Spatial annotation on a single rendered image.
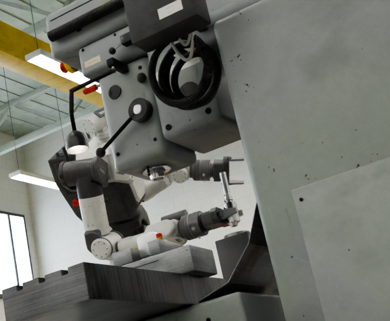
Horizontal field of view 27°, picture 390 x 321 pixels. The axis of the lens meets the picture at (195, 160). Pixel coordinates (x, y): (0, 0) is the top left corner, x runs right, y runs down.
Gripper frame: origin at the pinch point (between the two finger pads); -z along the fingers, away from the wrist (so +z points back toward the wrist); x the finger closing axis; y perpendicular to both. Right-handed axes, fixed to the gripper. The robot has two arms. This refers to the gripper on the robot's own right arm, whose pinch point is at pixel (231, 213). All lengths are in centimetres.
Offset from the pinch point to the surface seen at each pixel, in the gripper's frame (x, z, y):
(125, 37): -58, -2, -45
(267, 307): -46, -21, 39
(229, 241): -6.0, 0.8, 10.3
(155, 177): -44.8, 4.0, -5.9
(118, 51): -55, 3, -44
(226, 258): -6.0, 3.0, 15.6
